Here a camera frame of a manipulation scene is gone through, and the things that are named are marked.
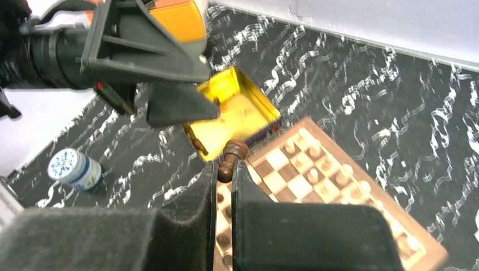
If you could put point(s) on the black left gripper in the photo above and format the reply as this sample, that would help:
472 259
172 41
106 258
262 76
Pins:
125 45

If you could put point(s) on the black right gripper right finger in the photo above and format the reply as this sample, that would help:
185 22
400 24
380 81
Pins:
270 235

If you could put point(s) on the wooden chess board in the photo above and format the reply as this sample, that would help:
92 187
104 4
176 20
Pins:
304 165

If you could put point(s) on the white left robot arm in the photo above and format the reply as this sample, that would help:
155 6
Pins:
45 52

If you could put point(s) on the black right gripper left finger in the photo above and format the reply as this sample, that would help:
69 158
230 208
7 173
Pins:
178 236

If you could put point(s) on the round cream drawer cabinet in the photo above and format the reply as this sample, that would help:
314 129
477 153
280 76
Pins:
184 19

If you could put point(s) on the gold tin box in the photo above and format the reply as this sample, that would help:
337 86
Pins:
246 114

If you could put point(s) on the small white blue bottle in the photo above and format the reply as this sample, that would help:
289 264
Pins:
75 169

